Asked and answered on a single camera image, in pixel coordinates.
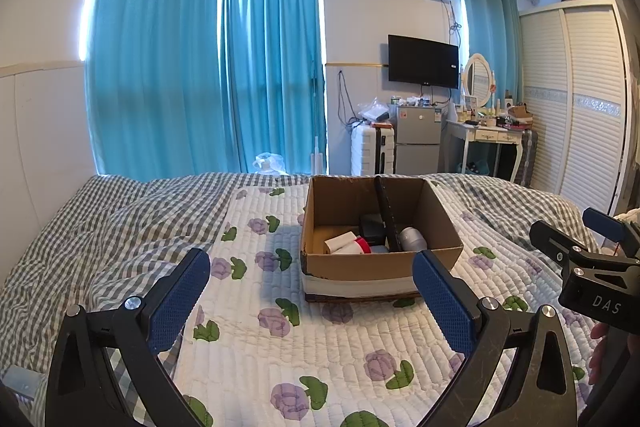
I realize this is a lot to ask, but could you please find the white suitcase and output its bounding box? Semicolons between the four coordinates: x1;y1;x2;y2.
350;124;398;178

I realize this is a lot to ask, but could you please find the white louvred wardrobe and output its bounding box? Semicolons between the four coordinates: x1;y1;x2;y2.
517;0;633;212

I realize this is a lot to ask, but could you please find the grey mini fridge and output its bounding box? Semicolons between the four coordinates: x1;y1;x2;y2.
395;104;443;175

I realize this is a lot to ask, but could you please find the black wall television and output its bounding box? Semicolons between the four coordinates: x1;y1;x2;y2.
388;34;461;90

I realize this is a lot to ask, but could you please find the turquoise curtain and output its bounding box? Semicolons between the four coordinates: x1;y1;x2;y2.
457;0;523;105
220;0;329;175
85;0;227;176

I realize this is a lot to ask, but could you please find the white floral quilt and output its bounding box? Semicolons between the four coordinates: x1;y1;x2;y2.
165;174;606;427

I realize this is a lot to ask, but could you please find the clear bag of clutter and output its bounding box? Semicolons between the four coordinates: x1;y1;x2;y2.
357;97;393;124

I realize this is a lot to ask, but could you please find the white tube with red cap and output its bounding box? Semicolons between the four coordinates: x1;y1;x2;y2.
324;232;372;256

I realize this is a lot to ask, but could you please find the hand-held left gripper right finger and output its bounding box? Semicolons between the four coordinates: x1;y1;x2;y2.
412;249;583;427

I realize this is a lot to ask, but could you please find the grey suitcase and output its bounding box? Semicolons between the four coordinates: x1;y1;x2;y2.
517;129;540;185

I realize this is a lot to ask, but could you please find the white plastic bag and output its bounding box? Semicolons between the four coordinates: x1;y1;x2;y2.
252;152;286;172

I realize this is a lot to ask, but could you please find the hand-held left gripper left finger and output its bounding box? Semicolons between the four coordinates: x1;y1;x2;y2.
45;248;212;427

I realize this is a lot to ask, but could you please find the white oval mirror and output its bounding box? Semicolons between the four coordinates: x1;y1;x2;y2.
462;53;493;108

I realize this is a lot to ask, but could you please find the dark wall cable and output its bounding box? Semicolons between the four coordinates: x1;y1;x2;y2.
336;69;357;128

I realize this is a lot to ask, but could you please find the small black box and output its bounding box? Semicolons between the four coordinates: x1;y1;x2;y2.
359;214;386;241

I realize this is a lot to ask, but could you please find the white dressing table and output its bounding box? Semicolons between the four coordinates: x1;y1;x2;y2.
445;119;531;180

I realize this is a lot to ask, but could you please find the pink backed smartphone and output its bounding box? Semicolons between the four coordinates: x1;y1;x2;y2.
374;175;404;253

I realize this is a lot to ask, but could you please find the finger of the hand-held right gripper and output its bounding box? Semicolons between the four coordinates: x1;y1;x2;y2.
581;207;640;255
529;219;592;269

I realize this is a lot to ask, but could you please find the white handheld device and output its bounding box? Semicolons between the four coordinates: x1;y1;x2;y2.
397;227;431;253

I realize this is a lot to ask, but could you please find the person's right hand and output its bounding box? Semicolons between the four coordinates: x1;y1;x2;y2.
589;322;610;385

